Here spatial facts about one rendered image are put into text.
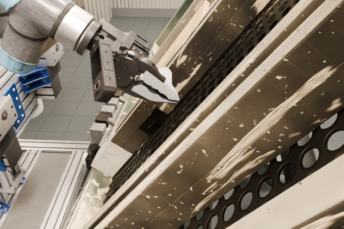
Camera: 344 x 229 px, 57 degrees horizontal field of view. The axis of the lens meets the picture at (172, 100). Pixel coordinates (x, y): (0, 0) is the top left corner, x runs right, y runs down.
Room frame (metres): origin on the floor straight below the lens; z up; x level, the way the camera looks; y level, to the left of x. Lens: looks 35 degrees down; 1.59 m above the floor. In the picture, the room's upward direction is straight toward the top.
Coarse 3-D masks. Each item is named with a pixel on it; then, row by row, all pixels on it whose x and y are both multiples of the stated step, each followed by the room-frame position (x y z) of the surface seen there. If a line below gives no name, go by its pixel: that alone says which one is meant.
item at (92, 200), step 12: (156, 48) 1.42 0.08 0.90; (132, 96) 0.99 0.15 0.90; (120, 108) 1.03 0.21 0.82; (120, 120) 0.85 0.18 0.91; (96, 180) 0.59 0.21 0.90; (108, 180) 0.60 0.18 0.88; (96, 192) 0.55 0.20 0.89; (84, 204) 0.51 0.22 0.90; (96, 204) 0.52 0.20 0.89; (84, 216) 0.48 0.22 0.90; (72, 228) 0.44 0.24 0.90
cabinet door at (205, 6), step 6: (204, 6) 1.07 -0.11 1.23; (198, 12) 1.09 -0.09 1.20; (204, 12) 1.01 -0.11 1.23; (192, 18) 1.11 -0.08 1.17; (198, 18) 1.00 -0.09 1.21; (192, 24) 1.05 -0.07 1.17; (186, 30) 1.08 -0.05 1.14; (180, 36) 1.09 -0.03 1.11; (186, 36) 0.99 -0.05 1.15; (174, 42) 1.13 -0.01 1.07; (180, 42) 1.02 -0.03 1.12; (174, 48) 1.06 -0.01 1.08; (168, 54) 1.08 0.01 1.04; (162, 60) 1.10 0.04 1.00; (162, 66) 1.02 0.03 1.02
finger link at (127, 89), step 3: (135, 81) 0.53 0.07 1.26; (129, 84) 0.51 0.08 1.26; (120, 87) 0.52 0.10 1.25; (123, 87) 0.52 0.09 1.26; (126, 87) 0.52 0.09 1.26; (129, 87) 0.51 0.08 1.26; (132, 87) 0.51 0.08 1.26; (123, 90) 0.52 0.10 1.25; (126, 90) 0.52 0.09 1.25; (129, 90) 0.52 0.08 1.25; (126, 93) 0.52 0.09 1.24; (129, 93) 0.52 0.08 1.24; (132, 93) 0.51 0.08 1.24; (135, 93) 0.51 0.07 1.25; (135, 96) 0.51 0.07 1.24; (138, 96) 0.51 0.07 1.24; (141, 96) 0.51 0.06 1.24; (144, 99) 0.51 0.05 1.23; (147, 99) 0.51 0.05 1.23
